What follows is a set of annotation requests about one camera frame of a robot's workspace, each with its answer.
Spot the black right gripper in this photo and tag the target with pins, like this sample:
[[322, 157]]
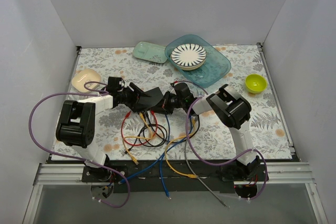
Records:
[[166, 100]]

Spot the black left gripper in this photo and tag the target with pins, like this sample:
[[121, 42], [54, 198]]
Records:
[[134, 98]]

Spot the black network switch box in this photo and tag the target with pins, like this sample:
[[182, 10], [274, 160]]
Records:
[[153, 98]]

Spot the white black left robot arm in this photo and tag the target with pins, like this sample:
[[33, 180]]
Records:
[[76, 124]]

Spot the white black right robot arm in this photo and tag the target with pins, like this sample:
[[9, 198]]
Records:
[[230, 107]]

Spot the floral table mat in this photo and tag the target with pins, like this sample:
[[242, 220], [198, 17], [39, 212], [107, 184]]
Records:
[[213, 140]]

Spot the mint green divided dish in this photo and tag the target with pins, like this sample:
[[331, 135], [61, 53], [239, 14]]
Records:
[[150, 52]]

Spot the striped white blue plate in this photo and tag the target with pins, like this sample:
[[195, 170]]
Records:
[[188, 55]]

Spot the cream square dish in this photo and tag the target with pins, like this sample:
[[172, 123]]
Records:
[[84, 76]]

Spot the teal plastic tray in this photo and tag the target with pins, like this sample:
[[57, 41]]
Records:
[[215, 66]]

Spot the lime green bowl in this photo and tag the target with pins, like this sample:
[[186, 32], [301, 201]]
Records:
[[255, 83]]

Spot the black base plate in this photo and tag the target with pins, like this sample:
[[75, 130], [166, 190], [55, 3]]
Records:
[[157, 176]]

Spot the aluminium frame rail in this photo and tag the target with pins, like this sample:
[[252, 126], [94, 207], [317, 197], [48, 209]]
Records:
[[71, 174]]

